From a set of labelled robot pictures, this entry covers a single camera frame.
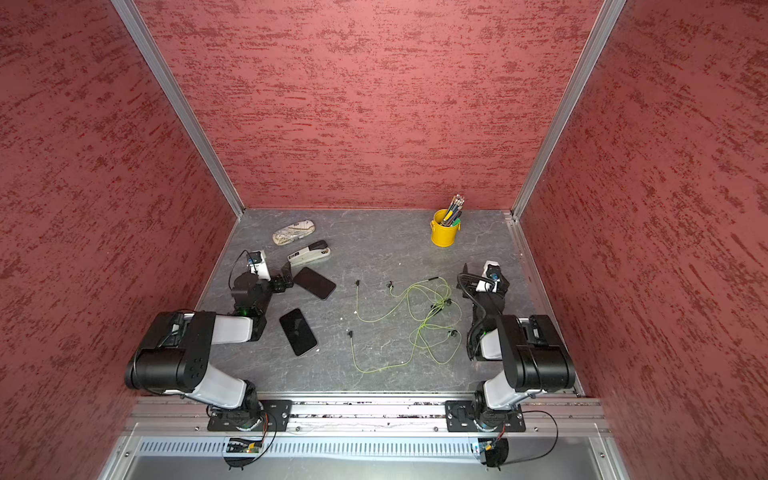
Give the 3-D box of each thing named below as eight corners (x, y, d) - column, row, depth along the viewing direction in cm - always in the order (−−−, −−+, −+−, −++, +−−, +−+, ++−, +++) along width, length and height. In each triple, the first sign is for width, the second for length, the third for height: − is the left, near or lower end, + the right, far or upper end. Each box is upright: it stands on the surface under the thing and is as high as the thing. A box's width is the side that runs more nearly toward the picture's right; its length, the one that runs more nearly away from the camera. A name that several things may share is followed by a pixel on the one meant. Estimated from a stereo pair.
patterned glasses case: (277, 249, 111) (274, 243, 108) (272, 239, 114) (269, 233, 112) (317, 232, 117) (316, 226, 114) (312, 222, 120) (310, 216, 117)
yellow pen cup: (438, 251, 110) (442, 234, 102) (424, 232, 116) (426, 214, 108) (456, 243, 113) (461, 226, 105) (441, 225, 119) (445, 207, 111)
